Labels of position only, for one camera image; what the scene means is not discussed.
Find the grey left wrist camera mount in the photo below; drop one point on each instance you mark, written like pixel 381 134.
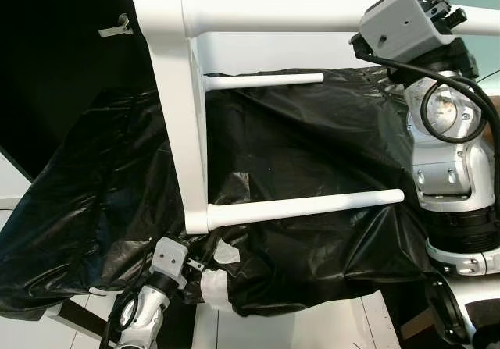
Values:
pixel 168 259

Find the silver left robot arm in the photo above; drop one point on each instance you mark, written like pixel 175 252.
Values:
pixel 144 318

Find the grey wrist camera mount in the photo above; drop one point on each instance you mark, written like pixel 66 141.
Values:
pixel 168 259
pixel 402 25

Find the black plastic cover sheet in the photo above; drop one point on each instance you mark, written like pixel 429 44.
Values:
pixel 312 146

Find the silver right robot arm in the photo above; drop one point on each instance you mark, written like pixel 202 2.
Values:
pixel 457 177

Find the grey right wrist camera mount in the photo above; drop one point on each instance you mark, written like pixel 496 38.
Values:
pixel 402 25

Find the black door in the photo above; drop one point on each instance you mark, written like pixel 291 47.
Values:
pixel 62 68

